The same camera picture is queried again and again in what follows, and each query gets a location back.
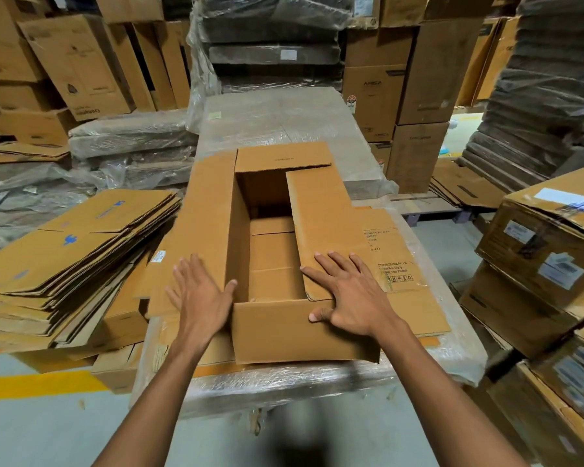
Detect person's right hand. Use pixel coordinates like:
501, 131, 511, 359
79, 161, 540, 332
300, 252, 405, 339

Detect person's left hand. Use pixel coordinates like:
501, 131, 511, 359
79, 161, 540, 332
165, 254, 238, 347

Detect person's left forearm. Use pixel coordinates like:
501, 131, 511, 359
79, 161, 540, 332
91, 329, 225, 467

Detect person's right forearm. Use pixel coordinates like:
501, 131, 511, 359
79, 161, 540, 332
369, 322, 530, 467

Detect flat cardboard with white sticker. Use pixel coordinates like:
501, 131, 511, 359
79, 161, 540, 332
66, 247, 168, 361

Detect small brown cardboard box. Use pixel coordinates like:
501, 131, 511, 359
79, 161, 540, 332
91, 342, 145, 395

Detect wooden pallet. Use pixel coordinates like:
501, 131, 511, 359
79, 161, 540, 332
388, 193, 482, 225

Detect stack of flattened cardboard boxes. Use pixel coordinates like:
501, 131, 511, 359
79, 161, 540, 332
0, 188, 182, 358

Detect large plastic-wrapped cardboard bundle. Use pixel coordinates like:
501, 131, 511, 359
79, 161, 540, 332
130, 199, 488, 420

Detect flat cardboard sheets on floor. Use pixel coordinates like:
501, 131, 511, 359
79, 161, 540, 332
429, 158, 508, 210

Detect sealed cardboard box white labels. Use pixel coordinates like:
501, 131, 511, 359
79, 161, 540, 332
529, 315, 584, 436
486, 362, 584, 467
475, 163, 584, 321
459, 261, 581, 359

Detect grey plastic-wrapped cardboard bundle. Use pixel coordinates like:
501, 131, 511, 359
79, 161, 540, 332
196, 87, 400, 201

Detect low plastic-wrapped cardboard bundle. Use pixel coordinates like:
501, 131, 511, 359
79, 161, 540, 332
68, 109, 200, 190

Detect loose clear plastic sheet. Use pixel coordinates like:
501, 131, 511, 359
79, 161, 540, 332
0, 160, 100, 256

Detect thin flat cardboard sheets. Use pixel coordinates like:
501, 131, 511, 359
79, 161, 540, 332
0, 135, 72, 167

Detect stack of upright cardboard boxes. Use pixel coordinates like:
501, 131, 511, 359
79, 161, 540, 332
342, 0, 522, 195

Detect tall plastic-wrapped cardboard stack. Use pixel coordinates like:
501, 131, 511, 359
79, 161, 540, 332
189, 0, 357, 95

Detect pile of brown cardboard boxes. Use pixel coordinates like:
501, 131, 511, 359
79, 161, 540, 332
0, 0, 193, 147

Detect leaning wrapped stack of cardboard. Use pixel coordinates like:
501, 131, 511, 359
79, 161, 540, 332
456, 0, 584, 192

